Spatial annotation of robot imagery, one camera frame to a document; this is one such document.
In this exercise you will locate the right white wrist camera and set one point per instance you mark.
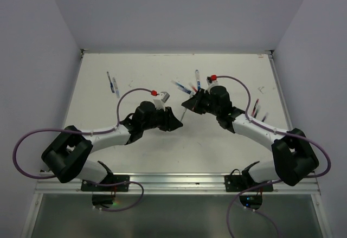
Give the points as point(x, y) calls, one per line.
point(212, 82)

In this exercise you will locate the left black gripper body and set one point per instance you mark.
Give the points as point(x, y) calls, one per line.
point(156, 121)

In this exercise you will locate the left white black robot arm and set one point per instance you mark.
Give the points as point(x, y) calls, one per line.
point(67, 155)

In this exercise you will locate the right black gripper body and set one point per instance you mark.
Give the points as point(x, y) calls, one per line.
point(209, 107)

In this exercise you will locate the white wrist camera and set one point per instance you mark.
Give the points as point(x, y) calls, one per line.
point(160, 100)
point(212, 82)

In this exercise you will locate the clear pen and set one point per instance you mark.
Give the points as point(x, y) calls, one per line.
point(116, 88)

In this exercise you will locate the red pen cap right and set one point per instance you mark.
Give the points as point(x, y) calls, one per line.
point(255, 107)

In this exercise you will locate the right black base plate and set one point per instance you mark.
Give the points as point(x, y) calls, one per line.
point(238, 181)

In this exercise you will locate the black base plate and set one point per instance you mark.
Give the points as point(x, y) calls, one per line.
point(238, 181)
point(112, 183)

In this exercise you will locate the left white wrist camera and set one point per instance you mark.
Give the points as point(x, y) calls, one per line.
point(160, 100)

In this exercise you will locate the aluminium mounting rail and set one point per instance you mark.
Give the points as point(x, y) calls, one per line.
point(178, 184)

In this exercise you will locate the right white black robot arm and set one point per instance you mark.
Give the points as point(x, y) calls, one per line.
point(293, 157)

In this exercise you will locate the blue capped pen upright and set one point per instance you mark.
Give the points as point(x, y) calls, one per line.
point(198, 81)

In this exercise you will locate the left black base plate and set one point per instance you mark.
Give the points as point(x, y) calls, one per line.
point(112, 183)

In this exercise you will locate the blue pen cap right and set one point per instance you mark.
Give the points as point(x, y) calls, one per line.
point(265, 117)

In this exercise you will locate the blue pen leftmost pile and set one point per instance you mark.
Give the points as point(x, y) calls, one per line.
point(182, 88)

